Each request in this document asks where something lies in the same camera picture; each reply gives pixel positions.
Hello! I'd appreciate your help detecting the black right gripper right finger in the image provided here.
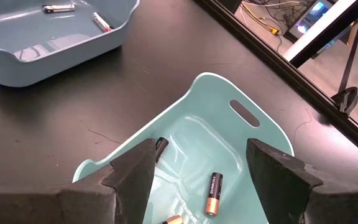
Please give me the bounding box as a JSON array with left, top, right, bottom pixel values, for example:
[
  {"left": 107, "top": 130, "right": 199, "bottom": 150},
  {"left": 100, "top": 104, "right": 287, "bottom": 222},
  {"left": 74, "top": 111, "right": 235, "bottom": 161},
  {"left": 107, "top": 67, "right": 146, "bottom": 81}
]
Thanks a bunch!
[{"left": 246, "top": 138, "right": 358, "bottom": 224}]

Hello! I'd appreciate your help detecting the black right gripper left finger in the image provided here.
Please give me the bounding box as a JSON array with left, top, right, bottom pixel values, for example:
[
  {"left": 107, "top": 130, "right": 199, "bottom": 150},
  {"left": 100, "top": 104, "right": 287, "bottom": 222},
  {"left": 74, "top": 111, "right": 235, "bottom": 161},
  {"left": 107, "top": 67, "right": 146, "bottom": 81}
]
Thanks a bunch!
[{"left": 0, "top": 138, "right": 157, "bottom": 224}]

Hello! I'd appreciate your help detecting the black copper Duracell battery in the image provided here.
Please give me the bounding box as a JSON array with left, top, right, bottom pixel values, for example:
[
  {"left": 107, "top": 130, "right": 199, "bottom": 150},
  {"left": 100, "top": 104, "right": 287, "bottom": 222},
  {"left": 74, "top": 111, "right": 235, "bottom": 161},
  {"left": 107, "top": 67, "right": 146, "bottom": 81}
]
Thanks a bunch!
[
  {"left": 204, "top": 172, "right": 224, "bottom": 217},
  {"left": 154, "top": 136, "right": 170, "bottom": 164},
  {"left": 160, "top": 214, "right": 185, "bottom": 224}
]

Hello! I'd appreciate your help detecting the silver Energizer battery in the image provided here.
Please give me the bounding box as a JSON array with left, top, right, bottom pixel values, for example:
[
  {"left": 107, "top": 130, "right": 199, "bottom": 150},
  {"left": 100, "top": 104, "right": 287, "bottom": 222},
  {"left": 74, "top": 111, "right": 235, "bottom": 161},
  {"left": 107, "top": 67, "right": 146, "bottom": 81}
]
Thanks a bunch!
[
  {"left": 41, "top": 2, "right": 76, "bottom": 14},
  {"left": 91, "top": 11, "right": 115, "bottom": 33}
]

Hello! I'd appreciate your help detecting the black table clamp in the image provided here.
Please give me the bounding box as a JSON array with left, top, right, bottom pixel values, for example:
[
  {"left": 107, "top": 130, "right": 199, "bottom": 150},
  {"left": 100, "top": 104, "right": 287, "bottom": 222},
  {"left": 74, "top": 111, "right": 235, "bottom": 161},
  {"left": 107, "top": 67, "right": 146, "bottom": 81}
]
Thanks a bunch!
[{"left": 331, "top": 86, "right": 358, "bottom": 117}]

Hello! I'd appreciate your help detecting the teal plastic bin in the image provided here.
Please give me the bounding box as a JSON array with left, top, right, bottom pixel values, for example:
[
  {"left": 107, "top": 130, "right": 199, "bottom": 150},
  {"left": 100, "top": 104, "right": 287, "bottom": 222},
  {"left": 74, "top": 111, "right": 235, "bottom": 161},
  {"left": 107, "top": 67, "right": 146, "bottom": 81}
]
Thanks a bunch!
[{"left": 72, "top": 72, "right": 295, "bottom": 224}]

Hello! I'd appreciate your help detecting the light blue plastic bin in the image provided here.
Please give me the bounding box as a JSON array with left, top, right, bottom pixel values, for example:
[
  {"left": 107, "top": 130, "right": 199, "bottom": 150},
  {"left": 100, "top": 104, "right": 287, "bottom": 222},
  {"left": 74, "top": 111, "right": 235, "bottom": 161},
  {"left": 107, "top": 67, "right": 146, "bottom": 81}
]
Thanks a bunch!
[{"left": 0, "top": 0, "right": 141, "bottom": 88}]

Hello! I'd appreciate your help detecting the dark thin pole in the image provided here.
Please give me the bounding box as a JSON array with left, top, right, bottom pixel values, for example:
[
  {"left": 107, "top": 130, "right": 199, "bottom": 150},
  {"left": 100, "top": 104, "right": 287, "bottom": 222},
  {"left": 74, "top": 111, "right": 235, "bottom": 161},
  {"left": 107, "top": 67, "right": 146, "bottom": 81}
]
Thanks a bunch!
[{"left": 337, "top": 17, "right": 358, "bottom": 95}]

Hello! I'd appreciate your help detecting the black beam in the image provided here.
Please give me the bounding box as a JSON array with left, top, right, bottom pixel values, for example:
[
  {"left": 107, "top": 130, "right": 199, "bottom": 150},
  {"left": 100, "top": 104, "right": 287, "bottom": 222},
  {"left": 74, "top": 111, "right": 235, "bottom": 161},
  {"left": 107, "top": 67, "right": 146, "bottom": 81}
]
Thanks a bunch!
[{"left": 290, "top": 0, "right": 358, "bottom": 69}]

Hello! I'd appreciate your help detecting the white lit bar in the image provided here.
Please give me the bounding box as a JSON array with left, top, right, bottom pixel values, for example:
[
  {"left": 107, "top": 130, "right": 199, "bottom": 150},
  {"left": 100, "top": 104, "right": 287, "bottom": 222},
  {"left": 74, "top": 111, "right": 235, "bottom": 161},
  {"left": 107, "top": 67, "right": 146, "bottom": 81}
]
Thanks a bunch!
[{"left": 283, "top": 0, "right": 358, "bottom": 62}]

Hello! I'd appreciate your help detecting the black computer with blue lights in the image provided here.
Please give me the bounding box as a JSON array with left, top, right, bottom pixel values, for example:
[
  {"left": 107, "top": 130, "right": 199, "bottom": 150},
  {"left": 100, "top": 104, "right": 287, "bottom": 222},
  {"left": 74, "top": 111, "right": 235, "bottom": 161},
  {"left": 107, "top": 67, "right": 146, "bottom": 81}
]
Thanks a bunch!
[{"left": 283, "top": 0, "right": 336, "bottom": 43}]

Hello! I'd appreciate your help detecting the black table edge frame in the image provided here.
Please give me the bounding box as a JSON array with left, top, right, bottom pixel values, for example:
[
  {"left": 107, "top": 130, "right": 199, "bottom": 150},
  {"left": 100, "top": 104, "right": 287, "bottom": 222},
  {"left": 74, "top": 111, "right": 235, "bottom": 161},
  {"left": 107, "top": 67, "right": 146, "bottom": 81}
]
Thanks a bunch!
[{"left": 193, "top": 0, "right": 358, "bottom": 160}]

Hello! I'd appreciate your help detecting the yellow cable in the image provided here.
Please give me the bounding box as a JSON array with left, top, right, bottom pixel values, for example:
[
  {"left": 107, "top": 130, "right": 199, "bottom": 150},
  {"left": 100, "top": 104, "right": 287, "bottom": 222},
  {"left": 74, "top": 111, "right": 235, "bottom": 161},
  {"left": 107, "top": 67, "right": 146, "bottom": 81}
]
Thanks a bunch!
[{"left": 242, "top": 2, "right": 281, "bottom": 35}]

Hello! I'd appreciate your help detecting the white cable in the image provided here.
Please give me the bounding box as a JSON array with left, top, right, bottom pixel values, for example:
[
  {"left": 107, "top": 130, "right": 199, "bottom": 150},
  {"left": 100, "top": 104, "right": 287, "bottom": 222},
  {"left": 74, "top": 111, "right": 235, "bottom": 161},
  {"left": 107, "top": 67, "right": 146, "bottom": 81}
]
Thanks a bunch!
[{"left": 244, "top": 0, "right": 301, "bottom": 9}]

